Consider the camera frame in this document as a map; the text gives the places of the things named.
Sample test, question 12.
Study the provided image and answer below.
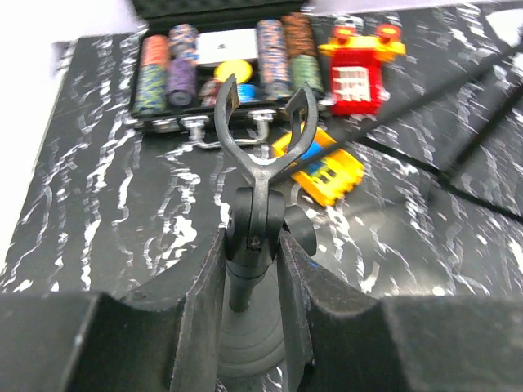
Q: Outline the black microphone stand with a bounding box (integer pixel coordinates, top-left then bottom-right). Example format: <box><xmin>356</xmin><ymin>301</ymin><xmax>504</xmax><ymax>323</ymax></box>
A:
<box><xmin>214</xmin><ymin>76</ymin><xmax>318</xmax><ymax>377</ymax></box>

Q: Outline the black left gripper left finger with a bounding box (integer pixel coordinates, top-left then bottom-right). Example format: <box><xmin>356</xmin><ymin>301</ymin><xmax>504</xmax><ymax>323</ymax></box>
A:
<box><xmin>1</xmin><ymin>230</ymin><xmax>226</xmax><ymax>391</ymax></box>

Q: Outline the black poker chip case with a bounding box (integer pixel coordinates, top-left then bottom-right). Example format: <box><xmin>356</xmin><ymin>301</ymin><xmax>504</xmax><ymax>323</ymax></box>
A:
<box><xmin>125</xmin><ymin>1</ymin><xmax>326</xmax><ymax>148</ymax></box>

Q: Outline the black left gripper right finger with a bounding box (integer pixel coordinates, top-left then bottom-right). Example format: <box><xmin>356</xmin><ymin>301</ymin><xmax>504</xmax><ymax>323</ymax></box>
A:
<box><xmin>279</xmin><ymin>232</ymin><xmax>522</xmax><ymax>391</ymax></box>

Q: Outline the white playing card deck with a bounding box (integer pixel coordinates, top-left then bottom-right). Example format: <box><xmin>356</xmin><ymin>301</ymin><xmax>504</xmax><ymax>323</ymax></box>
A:
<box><xmin>196</xmin><ymin>28</ymin><xmax>257</xmax><ymax>66</ymax></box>

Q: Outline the yellow blue block toy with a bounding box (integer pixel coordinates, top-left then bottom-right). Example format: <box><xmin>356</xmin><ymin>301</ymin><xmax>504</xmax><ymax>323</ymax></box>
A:
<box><xmin>271</xmin><ymin>127</ymin><xmax>364</xmax><ymax>207</ymax></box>

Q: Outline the black music stand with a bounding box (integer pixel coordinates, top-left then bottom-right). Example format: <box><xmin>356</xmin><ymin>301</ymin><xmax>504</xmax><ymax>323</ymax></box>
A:
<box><xmin>283</xmin><ymin>57</ymin><xmax>522</xmax><ymax>233</ymax></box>

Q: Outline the yellow dealer button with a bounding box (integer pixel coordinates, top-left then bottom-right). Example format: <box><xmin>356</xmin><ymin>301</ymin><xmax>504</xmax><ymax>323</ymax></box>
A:
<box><xmin>214</xmin><ymin>60</ymin><xmax>253</xmax><ymax>84</ymax></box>

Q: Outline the red yellow toy block house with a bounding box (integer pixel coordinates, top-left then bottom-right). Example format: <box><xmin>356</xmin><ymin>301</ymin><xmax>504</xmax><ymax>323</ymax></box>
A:
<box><xmin>318</xmin><ymin>24</ymin><xmax>406</xmax><ymax>116</ymax></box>

